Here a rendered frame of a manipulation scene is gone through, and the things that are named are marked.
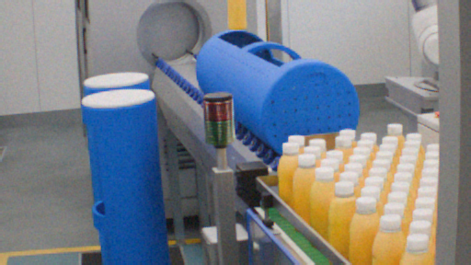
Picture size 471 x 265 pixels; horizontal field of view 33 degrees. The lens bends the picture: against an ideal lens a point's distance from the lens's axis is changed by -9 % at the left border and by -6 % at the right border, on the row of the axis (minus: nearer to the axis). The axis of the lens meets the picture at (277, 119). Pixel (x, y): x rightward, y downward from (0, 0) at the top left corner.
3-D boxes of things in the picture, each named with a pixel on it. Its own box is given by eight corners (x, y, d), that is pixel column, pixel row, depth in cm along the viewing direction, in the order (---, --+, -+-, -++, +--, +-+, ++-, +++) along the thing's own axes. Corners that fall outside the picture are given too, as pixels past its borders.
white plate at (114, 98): (133, 86, 318) (134, 89, 318) (71, 97, 302) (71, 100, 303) (167, 96, 296) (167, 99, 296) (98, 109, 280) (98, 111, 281)
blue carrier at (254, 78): (271, 99, 323) (267, 25, 316) (361, 156, 241) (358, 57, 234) (198, 109, 315) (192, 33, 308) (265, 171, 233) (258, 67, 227)
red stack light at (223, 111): (230, 113, 183) (229, 95, 182) (237, 120, 177) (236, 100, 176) (201, 116, 181) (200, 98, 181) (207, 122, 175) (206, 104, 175)
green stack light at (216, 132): (231, 136, 184) (230, 113, 183) (238, 143, 178) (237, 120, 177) (201, 139, 183) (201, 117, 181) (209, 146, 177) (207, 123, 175)
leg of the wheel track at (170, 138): (184, 241, 443) (174, 126, 429) (187, 245, 438) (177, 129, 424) (174, 242, 442) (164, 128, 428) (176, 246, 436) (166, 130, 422)
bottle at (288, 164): (286, 221, 207) (283, 155, 204) (275, 213, 213) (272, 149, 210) (311, 215, 210) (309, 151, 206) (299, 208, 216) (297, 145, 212)
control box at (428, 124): (447, 146, 230) (448, 109, 227) (482, 163, 211) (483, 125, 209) (417, 150, 227) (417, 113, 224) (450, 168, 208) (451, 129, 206)
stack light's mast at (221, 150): (232, 164, 186) (228, 90, 182) (240, 171, 180) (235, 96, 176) (204, 167, 184) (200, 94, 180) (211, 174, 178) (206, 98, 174)
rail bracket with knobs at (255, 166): (269, 196, 227) (268, 158, 225) (278, 204, 220) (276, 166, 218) (234, 201, 224) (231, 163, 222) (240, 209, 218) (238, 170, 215)
